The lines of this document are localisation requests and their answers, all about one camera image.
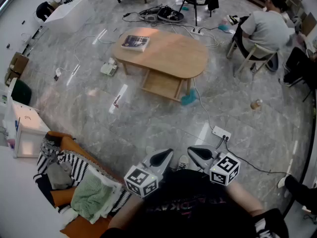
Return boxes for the tangled black cables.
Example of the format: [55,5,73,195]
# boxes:
[122,5,160,23]

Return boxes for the black power cable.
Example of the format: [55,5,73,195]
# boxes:
[215,135,289,176]

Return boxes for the green knitted cloth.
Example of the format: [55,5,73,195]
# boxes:
[70,174,117,223]

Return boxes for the brown cardboard box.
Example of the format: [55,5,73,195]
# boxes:
[4,68,20,86]
[9,51,30,74]

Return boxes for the person's left forearm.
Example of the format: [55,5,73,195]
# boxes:
[107,194,146,232]

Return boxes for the wooden coffee table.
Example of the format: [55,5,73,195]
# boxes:
[111,27,209,98]

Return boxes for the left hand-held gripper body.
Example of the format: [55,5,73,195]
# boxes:
[123,162,163,198]

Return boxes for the black round case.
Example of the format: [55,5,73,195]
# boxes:
[157,6,185,23]

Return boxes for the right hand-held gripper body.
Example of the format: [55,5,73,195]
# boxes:
[204,152,241,186]

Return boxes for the dark green chair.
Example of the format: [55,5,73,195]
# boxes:
[11,78,33,106]

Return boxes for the thin white cable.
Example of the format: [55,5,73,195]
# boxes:
[60,35,117,73]

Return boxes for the black white striped blanket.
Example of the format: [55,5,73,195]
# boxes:
[33,135,132,215]

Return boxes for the white power cable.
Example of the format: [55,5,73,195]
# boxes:
[192,77,215,131]

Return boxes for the dark blue book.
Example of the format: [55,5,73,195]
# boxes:
[120,35,151,53]

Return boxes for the small white box device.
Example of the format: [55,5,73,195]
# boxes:
[100,57,118,77]

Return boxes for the person's right forearm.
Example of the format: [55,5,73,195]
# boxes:
[226,179,264,217]

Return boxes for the person's right shoe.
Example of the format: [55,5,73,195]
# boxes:
[176,155,189,171]

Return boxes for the white cabinet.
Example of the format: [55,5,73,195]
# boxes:
[3,77,52,159]

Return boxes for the large white box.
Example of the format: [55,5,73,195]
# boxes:
[43,0,96,36]

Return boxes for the grey cloth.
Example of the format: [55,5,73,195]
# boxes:
[47,161,72,190]

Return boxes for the wooden drawer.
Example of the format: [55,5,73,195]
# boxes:
[140,69,186,103]

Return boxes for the teal crumpled cover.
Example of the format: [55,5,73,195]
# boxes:
[180,89,198,106]

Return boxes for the person's black shirt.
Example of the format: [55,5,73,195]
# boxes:
[100,169,289,238]

